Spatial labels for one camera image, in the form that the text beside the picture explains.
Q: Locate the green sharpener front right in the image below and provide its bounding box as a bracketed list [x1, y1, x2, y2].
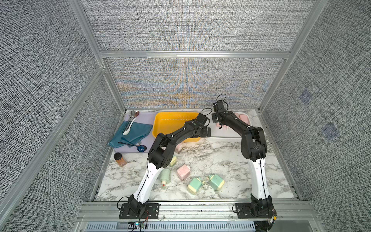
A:
[208, 174, 225, 191]

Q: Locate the white spoon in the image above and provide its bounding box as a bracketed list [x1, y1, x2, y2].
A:
[122, 117, 136, 135]

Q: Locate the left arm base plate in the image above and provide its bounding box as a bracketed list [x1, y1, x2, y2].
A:
[119, 203, 160, 221]

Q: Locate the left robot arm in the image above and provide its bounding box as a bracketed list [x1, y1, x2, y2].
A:
[127, 113, 211, 218]

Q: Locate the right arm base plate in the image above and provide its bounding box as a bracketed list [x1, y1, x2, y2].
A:
[234, 202, 277, 219]

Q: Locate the spice jar black lid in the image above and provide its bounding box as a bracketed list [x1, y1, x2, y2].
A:
[114, 152, 127, 167]

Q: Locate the green sharpener front left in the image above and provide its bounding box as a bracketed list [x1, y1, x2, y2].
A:
[187, 177, 204, 195]

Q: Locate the white plastic tray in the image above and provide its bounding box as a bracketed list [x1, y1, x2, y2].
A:
[208, 112, 253, 138]

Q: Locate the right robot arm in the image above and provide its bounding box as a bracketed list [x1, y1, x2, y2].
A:
[212, 100, 276, 218]

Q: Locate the yellow plastic tray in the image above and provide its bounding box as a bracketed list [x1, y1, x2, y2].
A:
[152, 111, 199, 138]

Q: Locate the green sharpener upper left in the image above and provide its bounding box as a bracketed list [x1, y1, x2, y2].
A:
[169, 156, 178, 167]

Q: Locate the lavender cutting board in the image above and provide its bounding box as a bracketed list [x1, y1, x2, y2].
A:
[114, 112, 157, 153]

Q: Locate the aluminium front rail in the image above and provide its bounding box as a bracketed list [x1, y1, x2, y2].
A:
[76, 199, 319, 222]

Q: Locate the teal cloth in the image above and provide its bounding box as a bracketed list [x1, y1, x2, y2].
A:
[108, 121, 153, 148]

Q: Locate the metal spoon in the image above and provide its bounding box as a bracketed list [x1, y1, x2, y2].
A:
[129, 110, 140, 120]

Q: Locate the green sharpener lying left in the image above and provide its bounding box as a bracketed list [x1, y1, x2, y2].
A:
[160, 169, 172, 189]

